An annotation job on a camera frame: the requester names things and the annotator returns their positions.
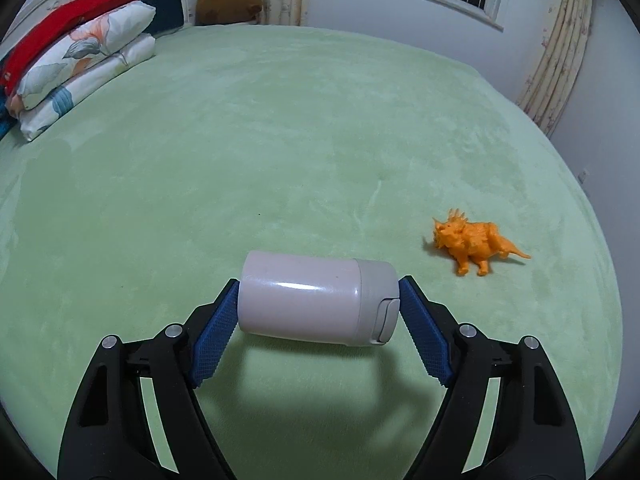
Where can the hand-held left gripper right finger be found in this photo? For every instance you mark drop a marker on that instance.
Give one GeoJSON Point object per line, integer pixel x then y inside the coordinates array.
{"type": "Point", "coordinates": [425, 330]}

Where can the white tumbler bottle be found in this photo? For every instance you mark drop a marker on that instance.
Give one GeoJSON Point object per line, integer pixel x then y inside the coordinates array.
{"type": "Point", "coordinates": [300, 300]}

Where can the floral white pillow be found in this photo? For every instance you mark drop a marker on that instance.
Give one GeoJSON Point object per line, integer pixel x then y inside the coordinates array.
{"type": "Point", "coordinates": [85, 85]}
{"type": "Point", "coordinates": [90, 45]}

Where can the green bed blanket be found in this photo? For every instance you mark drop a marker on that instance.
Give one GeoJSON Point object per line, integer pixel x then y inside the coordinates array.
{"type": "Point", "coordinates": [300, 135]}

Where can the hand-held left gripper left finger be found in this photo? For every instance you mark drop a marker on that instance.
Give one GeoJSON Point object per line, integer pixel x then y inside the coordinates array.
{"type": "Point", "coordinates": [215, 345]}

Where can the orange dinosaur toy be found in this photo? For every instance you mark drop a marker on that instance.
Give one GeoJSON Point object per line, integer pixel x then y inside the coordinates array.
{"type": "Point", "coordinates": [470, 242]}

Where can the red pillow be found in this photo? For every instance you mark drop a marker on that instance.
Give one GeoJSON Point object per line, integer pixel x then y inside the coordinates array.
{"type": "Point", "coordinates": [60, 20]}

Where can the white wall socket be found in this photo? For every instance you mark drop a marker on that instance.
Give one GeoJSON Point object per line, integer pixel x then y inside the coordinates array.
{"type": "Point", "coordinates": [582, 176]}

